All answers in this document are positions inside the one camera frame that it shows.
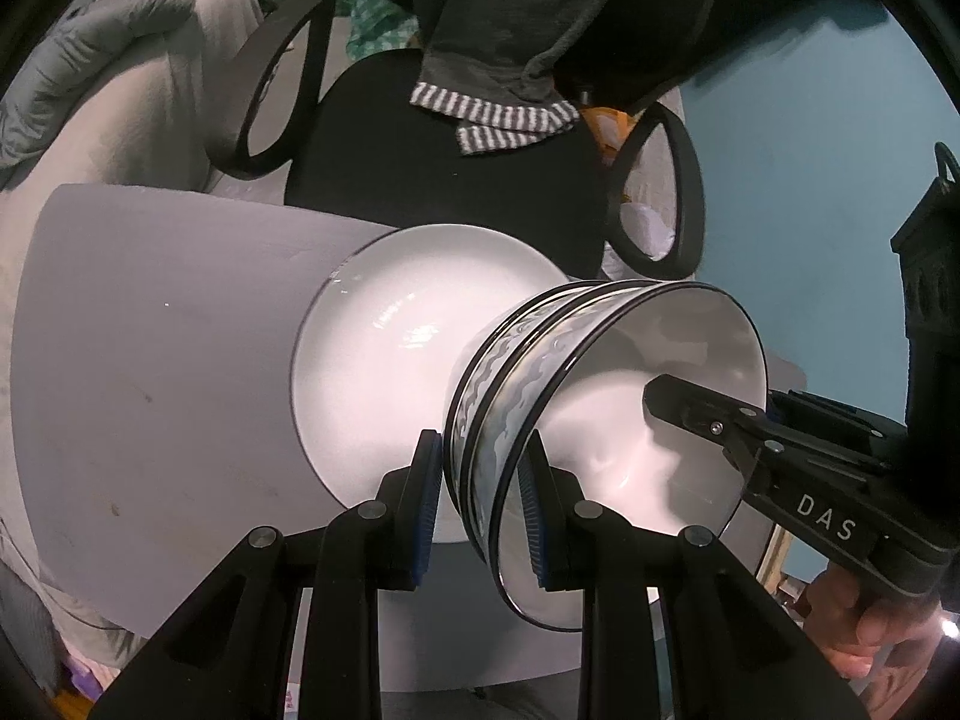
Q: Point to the white plate black rim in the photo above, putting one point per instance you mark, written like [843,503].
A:
[375,390]

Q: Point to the grey white striped cloth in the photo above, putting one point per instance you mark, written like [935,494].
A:
[495,120]

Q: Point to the white crumpled cloth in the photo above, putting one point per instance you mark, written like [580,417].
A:
[645,229]

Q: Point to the green checkered cloth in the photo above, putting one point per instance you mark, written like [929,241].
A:
[375,22]

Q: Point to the black office chair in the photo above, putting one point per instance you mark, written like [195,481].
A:
[390,165]

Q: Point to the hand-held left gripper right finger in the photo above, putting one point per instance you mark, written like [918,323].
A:
[529,517]

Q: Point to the person's right hand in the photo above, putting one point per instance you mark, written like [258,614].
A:
[877,630]

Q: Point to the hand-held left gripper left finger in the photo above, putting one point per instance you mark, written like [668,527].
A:
[429,517]

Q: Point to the orange bag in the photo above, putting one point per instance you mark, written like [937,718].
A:
[607,127]

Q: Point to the wooden plank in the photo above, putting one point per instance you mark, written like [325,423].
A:
[776,559]

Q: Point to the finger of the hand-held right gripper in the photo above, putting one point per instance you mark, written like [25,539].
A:
[832,416]
[697,409]

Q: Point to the grey hoodie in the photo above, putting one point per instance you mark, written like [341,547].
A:
[525,15]

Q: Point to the grey jacket on bed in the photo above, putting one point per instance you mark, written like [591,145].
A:
[82,52]

